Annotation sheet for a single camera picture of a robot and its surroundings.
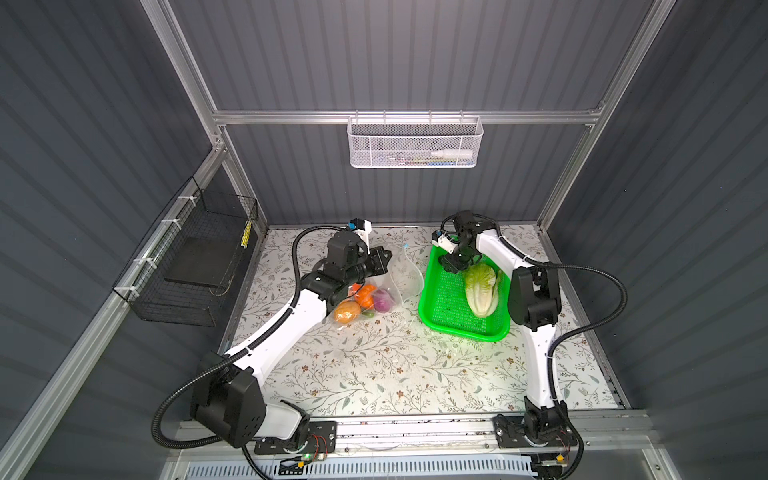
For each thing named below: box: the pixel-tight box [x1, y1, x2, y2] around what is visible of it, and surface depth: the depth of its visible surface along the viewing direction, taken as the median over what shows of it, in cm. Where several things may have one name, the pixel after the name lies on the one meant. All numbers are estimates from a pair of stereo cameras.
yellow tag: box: [241, 220, 252, 249], surface depth 84 cm
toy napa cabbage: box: [466, 263, 499, 317], surface depth 93 cm
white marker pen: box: [430, 149, 473, 159], surface depth 93 cm
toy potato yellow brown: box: [334, 300, 361, 324], surface depth 93 cm
